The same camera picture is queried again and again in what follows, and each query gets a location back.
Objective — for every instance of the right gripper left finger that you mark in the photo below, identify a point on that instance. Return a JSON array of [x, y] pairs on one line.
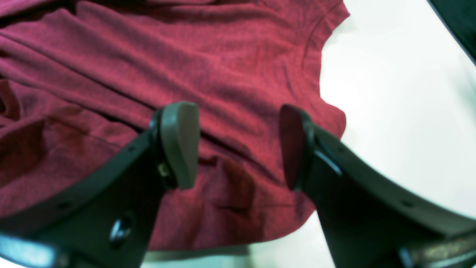
[[107, 219]]

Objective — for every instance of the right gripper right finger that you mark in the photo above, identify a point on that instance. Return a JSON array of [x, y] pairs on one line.
[[368, 220]]

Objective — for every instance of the dark red t-shirt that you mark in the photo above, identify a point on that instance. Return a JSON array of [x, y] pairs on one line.
[[81, 78]]

